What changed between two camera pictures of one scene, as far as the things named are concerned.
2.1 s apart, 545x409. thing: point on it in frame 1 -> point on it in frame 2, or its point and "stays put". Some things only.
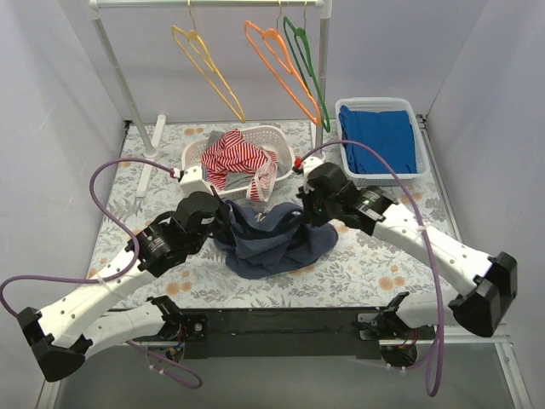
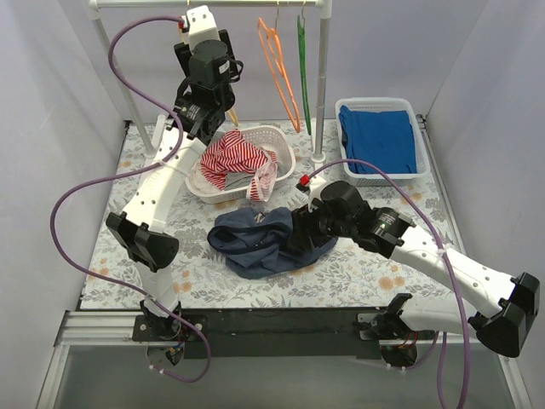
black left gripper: [222, 214] -> [181, 54]
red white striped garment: [228, 153] stays put
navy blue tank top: [262, 245] stays put
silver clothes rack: [324, 8] stays put
